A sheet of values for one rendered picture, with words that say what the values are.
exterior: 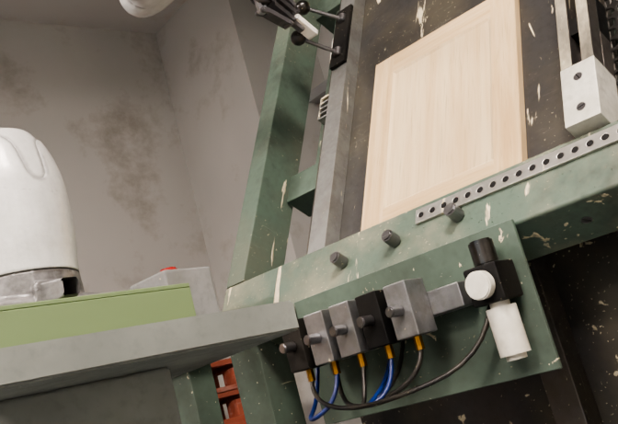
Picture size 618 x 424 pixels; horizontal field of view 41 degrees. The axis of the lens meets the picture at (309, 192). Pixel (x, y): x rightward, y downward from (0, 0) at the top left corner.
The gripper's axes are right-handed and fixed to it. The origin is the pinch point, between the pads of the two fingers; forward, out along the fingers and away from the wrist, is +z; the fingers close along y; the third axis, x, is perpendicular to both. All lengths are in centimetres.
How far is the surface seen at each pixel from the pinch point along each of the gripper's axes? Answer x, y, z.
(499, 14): -44.8, -15.0, 14.2
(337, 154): -3.3, -32.4, 12.5
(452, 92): -33.0, -29.4, 14.5
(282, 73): 20.8, 6.3, 11.6
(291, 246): 213, 110, 181
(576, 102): -62, -52, 9
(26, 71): 317, 200, 28
